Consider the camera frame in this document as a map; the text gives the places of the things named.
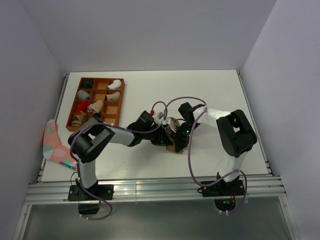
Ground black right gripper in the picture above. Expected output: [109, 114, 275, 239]
[170, 121, 201, 153]

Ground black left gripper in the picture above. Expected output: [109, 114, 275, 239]
[141, 123, 172, 146]

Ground tan ribbed sock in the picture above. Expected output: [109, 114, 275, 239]
[164, 117, 184, 154]

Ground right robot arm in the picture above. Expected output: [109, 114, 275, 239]
[170, 102, 258, 195]

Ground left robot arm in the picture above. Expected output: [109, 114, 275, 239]
[68, 111, 173, 200]

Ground cream rolled sock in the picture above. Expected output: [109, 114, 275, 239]
[105, 91, 121, 102]

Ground black rolled sock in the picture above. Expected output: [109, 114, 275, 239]
[92, 112, 102, 121]

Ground white rolled sock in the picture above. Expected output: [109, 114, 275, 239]
[107, 79, 122, 90]

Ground brown compartment sock tray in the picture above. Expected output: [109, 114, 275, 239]
[66, 77, 125, 132]

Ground beige rolled sock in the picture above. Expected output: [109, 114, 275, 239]
[87, 100, 104, 114]

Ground tan patterned rolled sock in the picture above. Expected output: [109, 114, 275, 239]
[71, 111, 86, 127]

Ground red rolled sock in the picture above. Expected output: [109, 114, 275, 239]
[75, 100, 89, 113]

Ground grey rolled sock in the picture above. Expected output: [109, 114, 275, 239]
[77, 89, 91, 101]

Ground dark teal rolled sock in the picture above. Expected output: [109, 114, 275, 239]
[82, 80, 94, 89]

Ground pink patterned sock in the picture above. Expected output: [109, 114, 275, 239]
[42, 119, 77, 172]

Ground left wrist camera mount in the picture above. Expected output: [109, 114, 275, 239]
[150, 111, 167, 126]

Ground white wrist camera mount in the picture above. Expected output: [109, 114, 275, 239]
[165, 117, 177, 133]

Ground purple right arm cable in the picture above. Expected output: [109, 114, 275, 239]
[164, 96, 248, 215]

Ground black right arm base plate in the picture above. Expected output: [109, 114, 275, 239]
[197, 176, 245, 197]

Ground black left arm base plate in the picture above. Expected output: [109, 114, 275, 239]
[67, 184, 114, 202]

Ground aluminium frame rail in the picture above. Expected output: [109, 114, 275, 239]
[23, 175, 286, 205]

